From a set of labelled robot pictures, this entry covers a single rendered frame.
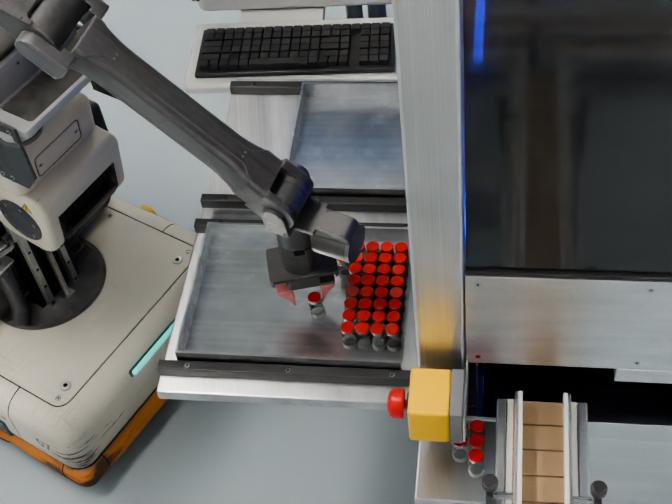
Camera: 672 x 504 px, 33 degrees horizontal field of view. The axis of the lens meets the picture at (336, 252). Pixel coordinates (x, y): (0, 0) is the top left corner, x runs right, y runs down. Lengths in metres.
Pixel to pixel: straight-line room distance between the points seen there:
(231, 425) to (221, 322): 0.96
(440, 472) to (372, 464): 1.02
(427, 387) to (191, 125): 0.46
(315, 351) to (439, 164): 0.56
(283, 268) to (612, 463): 0.57
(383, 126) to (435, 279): 0.68
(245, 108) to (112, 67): 0.69
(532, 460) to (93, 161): 1.07
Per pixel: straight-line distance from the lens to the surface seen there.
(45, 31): 1.41
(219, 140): 1.47
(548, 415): 1.58
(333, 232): 1.53
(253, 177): 1.48
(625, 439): 1.68
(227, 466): 2.65
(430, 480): 1.58
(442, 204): 1.27
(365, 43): 2.26
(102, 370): 2.52
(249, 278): 1.81
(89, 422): 2.49
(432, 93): 1.15
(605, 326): 1.44
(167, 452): 2.70
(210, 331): 1.76
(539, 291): 1.39
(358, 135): 2.00
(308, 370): 1.67
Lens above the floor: 2.28
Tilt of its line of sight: 50 degrees down
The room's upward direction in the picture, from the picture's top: 9 degrees counter-clockwise
